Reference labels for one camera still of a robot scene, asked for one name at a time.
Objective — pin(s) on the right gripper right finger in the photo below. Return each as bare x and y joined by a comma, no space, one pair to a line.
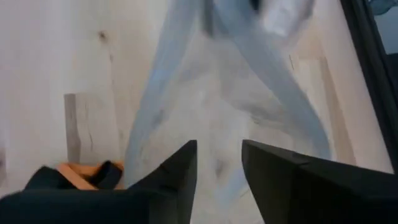
311,193

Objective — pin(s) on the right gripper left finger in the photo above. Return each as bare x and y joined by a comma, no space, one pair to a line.
124,208

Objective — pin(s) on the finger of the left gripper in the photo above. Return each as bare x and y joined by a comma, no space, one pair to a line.
210,15
254,3

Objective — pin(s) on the orange rubber band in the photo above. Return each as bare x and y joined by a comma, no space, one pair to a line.
81,169

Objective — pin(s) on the clear plastic zip bag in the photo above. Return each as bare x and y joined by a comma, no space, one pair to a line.
202,109

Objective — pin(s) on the black aluminium table frame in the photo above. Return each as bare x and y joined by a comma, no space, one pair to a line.
367,62

